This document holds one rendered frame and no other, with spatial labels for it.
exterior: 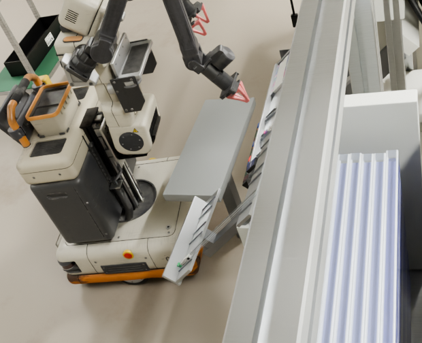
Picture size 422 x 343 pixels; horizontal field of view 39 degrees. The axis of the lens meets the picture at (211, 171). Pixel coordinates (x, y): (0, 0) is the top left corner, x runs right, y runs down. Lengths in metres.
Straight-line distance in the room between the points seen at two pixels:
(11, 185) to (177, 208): 1.47
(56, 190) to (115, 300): 0.66
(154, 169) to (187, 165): 0.58
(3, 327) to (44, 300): 0.23
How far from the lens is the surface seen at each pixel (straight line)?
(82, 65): 2.13
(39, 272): 3.29
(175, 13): 1.97
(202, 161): 2.46
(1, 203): 3.86
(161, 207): 2.82
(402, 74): 1.74
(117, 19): 2.01
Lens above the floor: 2.16
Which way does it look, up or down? 41 degrees down
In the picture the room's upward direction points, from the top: 21 degrees counter-clockwise
